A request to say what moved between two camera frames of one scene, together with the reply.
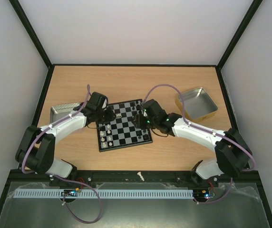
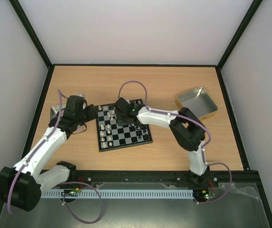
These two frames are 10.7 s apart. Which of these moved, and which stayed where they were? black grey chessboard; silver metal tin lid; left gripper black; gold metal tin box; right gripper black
Moved: right gripper black; left gripper black
Stayed: gold metal tin box; silver metal tin lid; black grey chessboard
